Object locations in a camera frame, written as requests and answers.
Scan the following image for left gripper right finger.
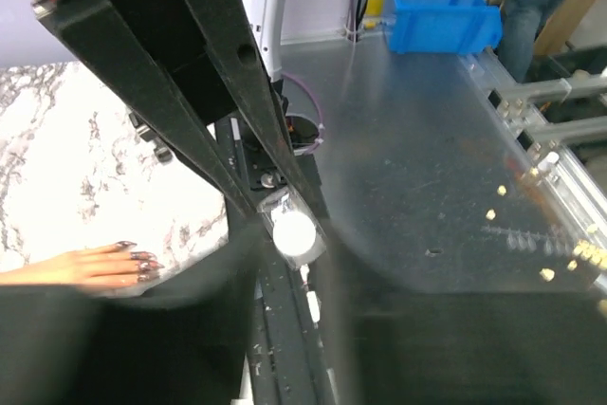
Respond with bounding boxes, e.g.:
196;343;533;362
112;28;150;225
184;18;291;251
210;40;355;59
327;214;606;404

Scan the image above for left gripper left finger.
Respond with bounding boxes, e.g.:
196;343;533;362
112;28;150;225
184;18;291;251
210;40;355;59
1;224;261;404

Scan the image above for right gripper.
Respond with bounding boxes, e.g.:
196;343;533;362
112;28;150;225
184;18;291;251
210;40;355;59
39;0;324;217

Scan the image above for clear nail polish bottle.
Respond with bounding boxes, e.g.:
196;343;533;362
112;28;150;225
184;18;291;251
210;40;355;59
257;187;326;270

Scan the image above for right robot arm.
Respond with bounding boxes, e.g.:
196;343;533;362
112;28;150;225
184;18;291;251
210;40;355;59
33;0;322;218

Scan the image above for mannequin practice hand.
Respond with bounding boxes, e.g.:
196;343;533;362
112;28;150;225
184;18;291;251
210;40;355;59
1;241;164;290

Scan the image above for blue plastic bin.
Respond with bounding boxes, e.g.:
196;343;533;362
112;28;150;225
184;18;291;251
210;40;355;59
381;0;503;55

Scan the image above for black mounting rail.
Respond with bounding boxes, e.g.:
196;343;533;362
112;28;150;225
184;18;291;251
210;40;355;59
212;110;342;405

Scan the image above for dark metal bracket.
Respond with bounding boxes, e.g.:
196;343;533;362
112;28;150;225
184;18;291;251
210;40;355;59
128;111;173;164

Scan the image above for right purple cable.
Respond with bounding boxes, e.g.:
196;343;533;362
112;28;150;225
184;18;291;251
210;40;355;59
279;71;326;155

